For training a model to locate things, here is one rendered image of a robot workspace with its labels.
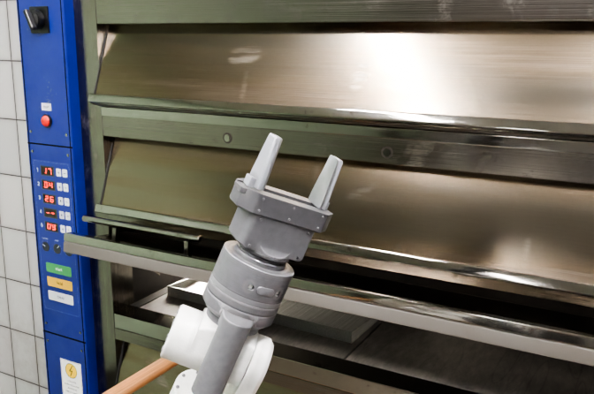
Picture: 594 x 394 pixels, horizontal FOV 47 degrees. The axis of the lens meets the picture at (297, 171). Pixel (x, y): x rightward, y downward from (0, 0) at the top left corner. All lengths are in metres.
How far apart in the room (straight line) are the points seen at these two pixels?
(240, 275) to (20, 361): 1.45
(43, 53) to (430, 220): 1.00
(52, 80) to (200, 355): 1.06
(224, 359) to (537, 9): 0.75
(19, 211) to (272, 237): 1.27
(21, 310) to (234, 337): 1.36
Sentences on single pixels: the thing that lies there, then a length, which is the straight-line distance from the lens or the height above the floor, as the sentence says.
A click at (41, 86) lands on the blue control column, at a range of 1.76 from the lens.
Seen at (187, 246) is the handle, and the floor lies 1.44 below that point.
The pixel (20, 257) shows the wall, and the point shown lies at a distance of 2.00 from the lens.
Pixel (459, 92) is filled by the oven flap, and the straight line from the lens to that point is 1.21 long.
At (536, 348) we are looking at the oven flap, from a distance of 1.14.
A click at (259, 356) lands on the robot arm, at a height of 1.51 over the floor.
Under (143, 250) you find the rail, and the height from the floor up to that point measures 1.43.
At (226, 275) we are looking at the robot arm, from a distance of 0.76.
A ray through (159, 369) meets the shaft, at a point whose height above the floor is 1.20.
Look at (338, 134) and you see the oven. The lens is 1.31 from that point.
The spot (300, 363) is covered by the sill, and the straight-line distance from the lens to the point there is 1.50.
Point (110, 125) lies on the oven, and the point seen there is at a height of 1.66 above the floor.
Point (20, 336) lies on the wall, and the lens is 2.10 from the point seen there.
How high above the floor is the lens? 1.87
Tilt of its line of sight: 12 degrees down
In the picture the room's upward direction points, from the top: straight up
